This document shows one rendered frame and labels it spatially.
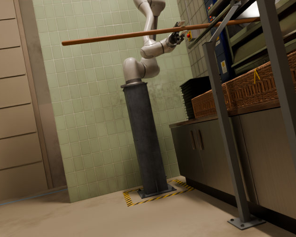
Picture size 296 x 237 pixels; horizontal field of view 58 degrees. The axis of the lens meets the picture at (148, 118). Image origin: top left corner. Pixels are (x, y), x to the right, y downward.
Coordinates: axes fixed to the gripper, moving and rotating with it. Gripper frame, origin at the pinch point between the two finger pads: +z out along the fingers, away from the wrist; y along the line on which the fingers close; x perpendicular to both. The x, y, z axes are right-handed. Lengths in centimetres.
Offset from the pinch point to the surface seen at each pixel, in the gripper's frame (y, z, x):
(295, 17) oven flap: 16, 37, -54
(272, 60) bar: 49, 85, 8
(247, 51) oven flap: 20, -11, -53
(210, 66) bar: 38, 40, 7
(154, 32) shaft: 1.4, 1.6, 20.9
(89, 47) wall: -38, -123, 57
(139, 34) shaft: 1.4, 1.7, 31.1
